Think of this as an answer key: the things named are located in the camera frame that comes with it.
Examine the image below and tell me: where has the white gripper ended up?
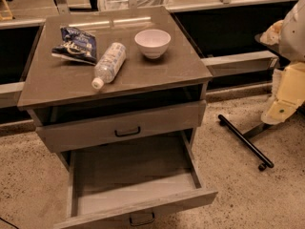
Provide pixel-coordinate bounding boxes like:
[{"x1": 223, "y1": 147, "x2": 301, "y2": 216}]
[{"x1": 261, "y1": 62, "x2": 305, "y2": 125}]

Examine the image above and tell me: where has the clear plastic water bottle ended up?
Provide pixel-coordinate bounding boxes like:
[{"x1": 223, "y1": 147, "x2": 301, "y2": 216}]
[{"x1": 91, "y1": 42, "x2": 126, "y2": 90}]

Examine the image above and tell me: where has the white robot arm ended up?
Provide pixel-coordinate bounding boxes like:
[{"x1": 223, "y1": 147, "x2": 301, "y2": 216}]
[{"x1": 258, "y1": 0, "x2": 305, "y2": 125}]

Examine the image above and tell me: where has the closed upper drawer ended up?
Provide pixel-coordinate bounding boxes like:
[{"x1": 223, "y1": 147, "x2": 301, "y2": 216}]
[{"x1": 36, "y1": 100, "x2": 206, "y2": 153}]

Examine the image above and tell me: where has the grey drawer cabinet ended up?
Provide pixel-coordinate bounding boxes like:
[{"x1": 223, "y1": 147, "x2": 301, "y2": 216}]
[{"x1": 17, "y1": 6, "x2": 214, "y2": 229}]

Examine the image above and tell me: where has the open middle drawer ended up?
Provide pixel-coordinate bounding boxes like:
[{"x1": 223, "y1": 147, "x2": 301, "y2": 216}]
[{"x1": 53, "y1": 132, "x2": 217, "y2": 229}]

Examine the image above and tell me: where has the black table base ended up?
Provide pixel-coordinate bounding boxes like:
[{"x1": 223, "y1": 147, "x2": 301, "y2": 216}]
[{"x1": 218, "y1": 114, "x2": 274, "y2": 171}]

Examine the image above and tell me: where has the white ceramic bowl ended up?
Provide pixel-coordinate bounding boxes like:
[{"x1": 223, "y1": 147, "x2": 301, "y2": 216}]
[{"x1": 134, "y1": 29, "x2": 172, "y2": 59}]

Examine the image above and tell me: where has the clear plastic bin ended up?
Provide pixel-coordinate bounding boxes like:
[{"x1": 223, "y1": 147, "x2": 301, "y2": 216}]
[{"x1": 98, "y1": 0, "x2": 171, "y2": 10}]

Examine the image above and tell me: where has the blue chip bag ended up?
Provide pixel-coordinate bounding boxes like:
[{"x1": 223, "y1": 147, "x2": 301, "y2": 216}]
[{"x1": 51, "y1": 27, "x2": 97, "y2": 65}]

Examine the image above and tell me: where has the black floor cable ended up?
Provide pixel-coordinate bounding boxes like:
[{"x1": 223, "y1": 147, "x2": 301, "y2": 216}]
[{"x1": 0, "y1": 217, "x2": 20, "y2": 229}]

